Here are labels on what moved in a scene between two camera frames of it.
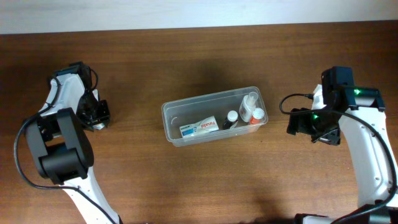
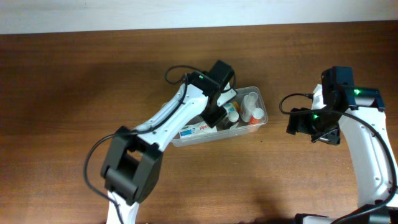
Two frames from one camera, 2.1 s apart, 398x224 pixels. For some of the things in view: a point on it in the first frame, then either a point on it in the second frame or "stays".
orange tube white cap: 257,114 stays
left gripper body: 97,113 -> 213,115
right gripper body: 302,123 stays
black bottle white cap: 231,119 stays
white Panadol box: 206,126 stays
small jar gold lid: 99,126 -> 236,105
